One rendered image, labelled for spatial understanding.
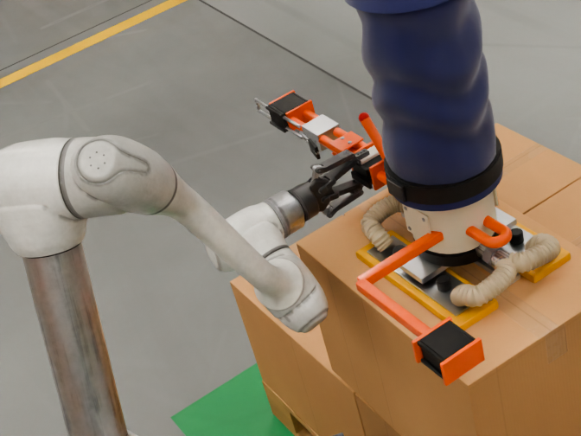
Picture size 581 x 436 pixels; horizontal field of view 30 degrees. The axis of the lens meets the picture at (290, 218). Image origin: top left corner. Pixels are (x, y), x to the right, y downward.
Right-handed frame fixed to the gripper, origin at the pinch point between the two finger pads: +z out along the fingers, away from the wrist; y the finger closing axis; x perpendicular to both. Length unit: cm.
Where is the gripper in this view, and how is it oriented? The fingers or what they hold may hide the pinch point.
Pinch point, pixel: (371, 162)
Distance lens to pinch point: 235.8
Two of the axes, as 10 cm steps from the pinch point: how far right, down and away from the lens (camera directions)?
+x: 5.4, 4.0, -7.4
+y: 2.2, 7.8, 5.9
